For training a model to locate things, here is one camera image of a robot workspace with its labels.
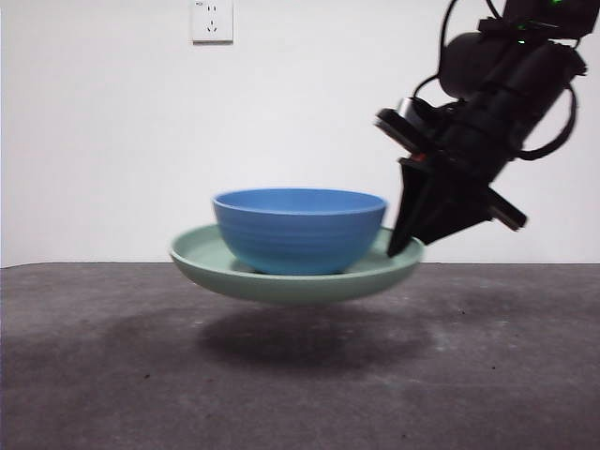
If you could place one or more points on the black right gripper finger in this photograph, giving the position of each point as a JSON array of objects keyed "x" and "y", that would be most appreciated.
[
  {"x": 450, "y": 211},
  {"x": 407, "y": 206}
]

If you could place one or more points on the blue ribbed bowl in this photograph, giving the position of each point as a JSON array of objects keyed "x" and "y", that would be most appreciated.
[{"x": 300, "y": 234}]

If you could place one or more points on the pale green round plate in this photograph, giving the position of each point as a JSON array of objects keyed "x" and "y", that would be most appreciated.
[{"x": 290, "y": 290}]

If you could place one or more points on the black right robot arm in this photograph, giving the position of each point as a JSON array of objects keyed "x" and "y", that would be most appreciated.
[{"x": 515, "y": 84}]

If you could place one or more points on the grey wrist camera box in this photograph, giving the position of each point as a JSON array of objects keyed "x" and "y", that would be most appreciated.
[{"x": 409, "y": 109}]

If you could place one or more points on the white wall socket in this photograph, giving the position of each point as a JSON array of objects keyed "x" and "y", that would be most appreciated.
[{"x": 212, "y": 22}]

